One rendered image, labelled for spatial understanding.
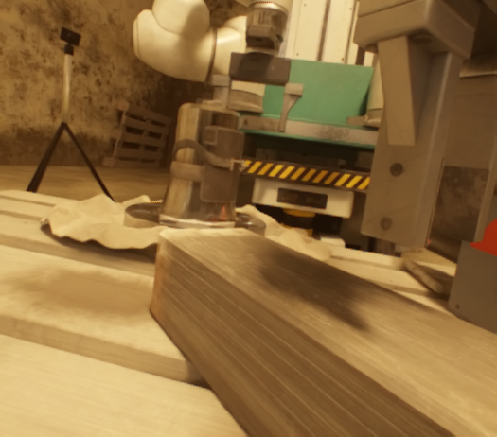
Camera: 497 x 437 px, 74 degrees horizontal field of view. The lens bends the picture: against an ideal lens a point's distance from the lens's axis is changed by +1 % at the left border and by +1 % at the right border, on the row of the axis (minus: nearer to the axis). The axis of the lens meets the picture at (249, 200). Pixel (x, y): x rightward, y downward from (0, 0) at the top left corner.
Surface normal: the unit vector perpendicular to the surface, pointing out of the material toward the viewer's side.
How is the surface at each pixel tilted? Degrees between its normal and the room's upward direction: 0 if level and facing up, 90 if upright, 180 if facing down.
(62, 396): 0
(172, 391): 0
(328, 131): 90
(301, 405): 90
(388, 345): 0
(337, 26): 90
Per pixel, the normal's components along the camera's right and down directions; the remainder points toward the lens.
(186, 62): 0.17, 0.69
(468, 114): -0.79, -0.04
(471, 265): -0.99, -0.14
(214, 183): 0.43, 0.16
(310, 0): -0.12, 0.10
